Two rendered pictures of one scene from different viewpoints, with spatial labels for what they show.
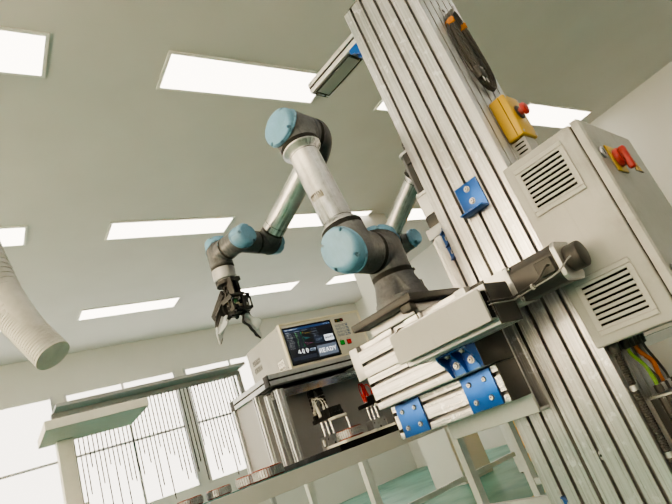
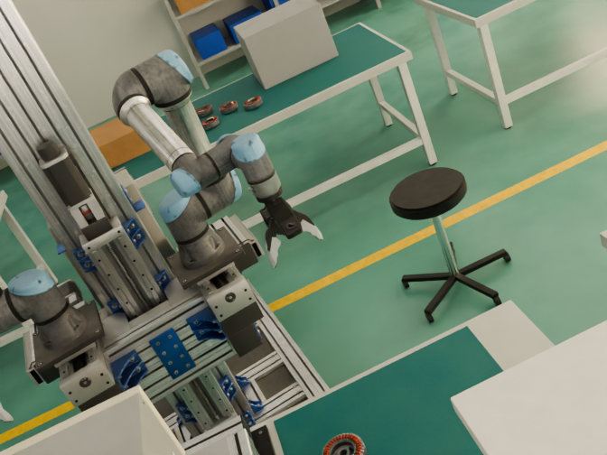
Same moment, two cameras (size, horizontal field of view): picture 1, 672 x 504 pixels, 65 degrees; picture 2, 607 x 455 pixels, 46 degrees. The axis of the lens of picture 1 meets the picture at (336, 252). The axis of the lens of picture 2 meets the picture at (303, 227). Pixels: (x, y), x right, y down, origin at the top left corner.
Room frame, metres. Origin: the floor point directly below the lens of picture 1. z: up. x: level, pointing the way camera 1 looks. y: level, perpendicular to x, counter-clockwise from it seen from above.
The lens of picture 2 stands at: (2.88, 1.35, 2.13)
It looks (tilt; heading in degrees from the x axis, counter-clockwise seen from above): 29 degrees down; 216
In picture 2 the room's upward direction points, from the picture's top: 24 degrees counter-clockwise
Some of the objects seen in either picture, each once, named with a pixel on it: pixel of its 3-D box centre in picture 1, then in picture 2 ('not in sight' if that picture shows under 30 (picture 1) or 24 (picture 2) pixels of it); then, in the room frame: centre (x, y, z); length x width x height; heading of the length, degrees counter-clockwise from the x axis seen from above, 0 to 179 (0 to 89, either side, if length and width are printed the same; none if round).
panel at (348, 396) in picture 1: (333, 410); not in sight; (2.43, 0.26, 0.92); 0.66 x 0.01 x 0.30; 128
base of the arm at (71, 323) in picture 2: not in sight; (57, 320); (1.77, -0.46, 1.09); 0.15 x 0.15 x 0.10
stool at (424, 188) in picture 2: not in sight; (447, 236); (0.38, 0.26, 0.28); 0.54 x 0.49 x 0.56; 38
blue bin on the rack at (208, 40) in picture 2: not in sight; (208, 41); (-3.18, -3.14, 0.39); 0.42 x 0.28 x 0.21; 39
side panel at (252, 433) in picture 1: (256, 441); not in sight; (2.34, 0.61, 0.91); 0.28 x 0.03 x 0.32; 38
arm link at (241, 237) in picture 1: (241, 240); (230, 153); (1.54, 0.27, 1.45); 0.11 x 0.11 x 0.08; 55
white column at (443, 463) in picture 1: (408, 341); not in sight; (6.49, -0.44, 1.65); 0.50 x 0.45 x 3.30; 38
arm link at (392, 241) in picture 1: (381, 252); (182, 211); (1.40, -0.12, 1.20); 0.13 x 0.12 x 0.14; 145
